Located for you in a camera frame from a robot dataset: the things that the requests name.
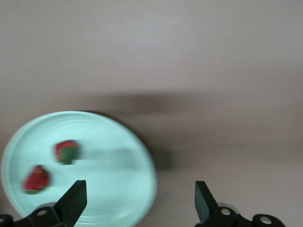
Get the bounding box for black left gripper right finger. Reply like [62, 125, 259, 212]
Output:
[194, 181, 285, 227]

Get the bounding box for red strawberry green leaves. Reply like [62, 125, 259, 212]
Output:
[21, 165, 52, 195]
[52, 139, 83, 166]

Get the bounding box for brown table cover sheet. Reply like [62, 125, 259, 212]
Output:
[0, 0, 303, 227]

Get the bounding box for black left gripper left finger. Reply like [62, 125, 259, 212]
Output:
[0, 180, 88, 227]

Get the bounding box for pale green round plate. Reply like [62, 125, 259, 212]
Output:
[0, 111, 159, 227]

